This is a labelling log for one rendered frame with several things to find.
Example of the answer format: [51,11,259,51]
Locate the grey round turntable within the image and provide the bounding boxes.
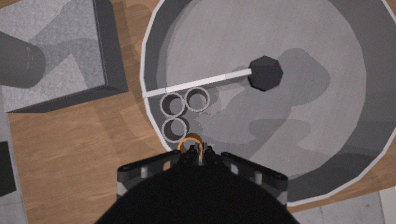
[140,0,396,206]

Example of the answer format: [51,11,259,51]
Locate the bronze bushing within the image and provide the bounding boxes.
[177,133,203,159]

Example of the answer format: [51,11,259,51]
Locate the grey metal ring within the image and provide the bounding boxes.
[162,117,190,143]
[184,87,210,112]
[160,92,188,118]

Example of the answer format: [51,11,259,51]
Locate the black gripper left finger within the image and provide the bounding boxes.
[116,142,199,201]

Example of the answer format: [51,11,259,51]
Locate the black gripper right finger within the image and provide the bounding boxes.
[202,142,288,208]

